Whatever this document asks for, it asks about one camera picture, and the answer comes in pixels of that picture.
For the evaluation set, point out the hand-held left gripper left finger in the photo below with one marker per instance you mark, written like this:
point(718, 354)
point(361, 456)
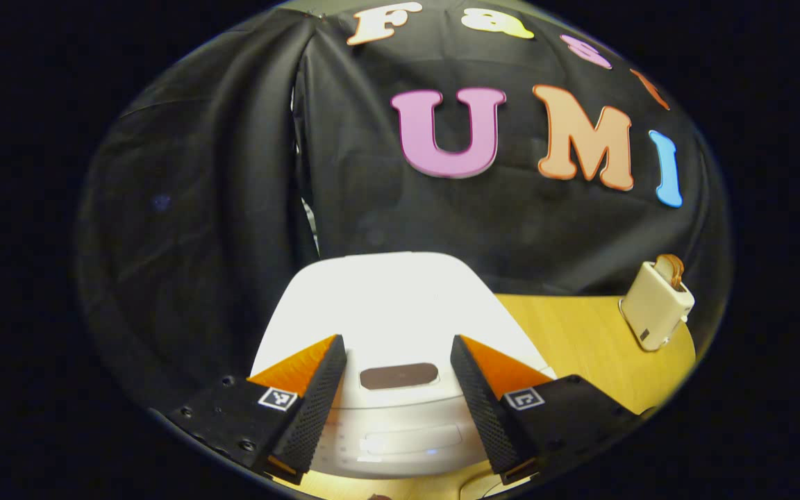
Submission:
point(313, 410)

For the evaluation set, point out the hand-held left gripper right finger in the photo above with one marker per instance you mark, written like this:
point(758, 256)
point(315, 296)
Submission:
point(487, 410)

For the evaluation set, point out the white rice cooker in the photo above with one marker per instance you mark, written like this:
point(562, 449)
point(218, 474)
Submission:
point(400, 312)

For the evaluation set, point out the white toaster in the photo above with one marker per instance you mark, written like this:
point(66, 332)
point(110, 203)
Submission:
point(657, 305)

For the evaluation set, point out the brown bread slice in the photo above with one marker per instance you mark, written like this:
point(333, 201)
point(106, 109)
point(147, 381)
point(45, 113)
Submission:
point(671, 269)

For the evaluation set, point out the black backdrop cloth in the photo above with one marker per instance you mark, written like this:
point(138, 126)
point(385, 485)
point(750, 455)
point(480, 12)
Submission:
point(233, 173)

